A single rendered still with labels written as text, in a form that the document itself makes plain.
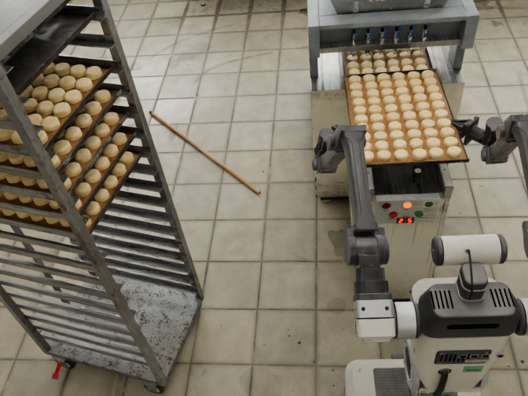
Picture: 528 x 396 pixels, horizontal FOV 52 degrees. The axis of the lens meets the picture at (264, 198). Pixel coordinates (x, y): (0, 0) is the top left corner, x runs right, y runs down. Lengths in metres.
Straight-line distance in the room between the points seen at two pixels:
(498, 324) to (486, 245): 0.19
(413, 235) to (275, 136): 1.61
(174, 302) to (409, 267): 1.14
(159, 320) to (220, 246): 0.62
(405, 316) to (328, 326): 1.42
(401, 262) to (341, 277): 0.51
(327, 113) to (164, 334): 1.33
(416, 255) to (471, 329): 1.11
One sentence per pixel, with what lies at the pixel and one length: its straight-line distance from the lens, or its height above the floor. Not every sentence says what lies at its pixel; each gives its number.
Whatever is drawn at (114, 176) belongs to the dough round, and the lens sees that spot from 1.95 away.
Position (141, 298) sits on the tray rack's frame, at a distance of 2.85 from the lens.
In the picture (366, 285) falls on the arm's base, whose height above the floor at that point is 1.27.
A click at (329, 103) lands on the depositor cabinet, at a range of 2.72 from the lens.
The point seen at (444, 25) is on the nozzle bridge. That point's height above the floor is 1.09.
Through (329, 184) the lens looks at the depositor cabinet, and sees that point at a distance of 3.10.
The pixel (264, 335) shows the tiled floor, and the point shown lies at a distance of 2.78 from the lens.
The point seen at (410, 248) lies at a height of 0.49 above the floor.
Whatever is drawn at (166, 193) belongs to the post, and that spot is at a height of 0.91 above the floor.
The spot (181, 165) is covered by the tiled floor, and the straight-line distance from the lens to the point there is 3.63.
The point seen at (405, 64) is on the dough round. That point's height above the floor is 0.92.
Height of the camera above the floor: 2.43
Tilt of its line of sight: 47 degrees down
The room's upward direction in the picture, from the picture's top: 8 degrees counter-clockwise
